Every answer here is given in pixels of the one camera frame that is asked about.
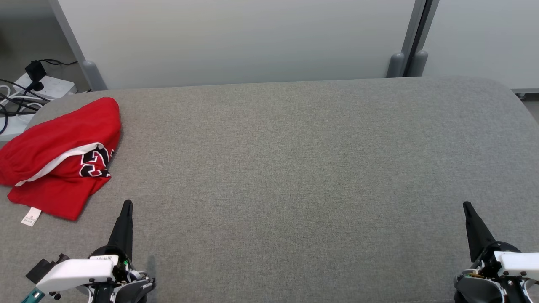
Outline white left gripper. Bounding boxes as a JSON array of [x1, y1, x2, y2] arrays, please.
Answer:
[[36, 200, 157, 303]]

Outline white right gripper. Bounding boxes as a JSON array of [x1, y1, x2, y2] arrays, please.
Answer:
[[454, 201, 539, 303]]

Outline red shorts with white stripe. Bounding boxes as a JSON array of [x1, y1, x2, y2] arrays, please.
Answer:
[[0, 97, 123, 187]]

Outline white power strip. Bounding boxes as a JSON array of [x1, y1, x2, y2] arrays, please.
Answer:
[[14, 72, 79, 101], [0, 113, 39, 142]]

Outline black power adapter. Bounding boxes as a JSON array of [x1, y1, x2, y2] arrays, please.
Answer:
[[24, 60, 47, 82]]

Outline dark grey partition post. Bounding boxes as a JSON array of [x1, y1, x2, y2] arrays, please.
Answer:
[[406, 0, 440, 77]]

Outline white power cable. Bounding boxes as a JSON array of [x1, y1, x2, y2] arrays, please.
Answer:
[[0, 84, 27, 111]]

